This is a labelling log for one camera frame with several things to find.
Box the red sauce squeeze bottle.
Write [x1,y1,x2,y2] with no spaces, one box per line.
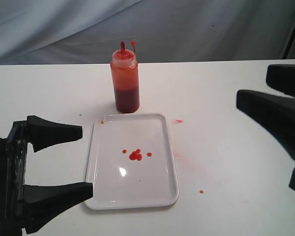
[110,41,140,114]

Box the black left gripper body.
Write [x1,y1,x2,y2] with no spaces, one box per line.
[0,120,27,236]

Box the white rectangular plastic tray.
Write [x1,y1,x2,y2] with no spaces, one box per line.
[85,114,179,210]

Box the red sauce blob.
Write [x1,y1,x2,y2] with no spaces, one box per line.
[129,149,143,161]

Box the grey backdrop cloth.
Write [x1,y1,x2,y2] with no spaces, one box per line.
[0,0,295,65]

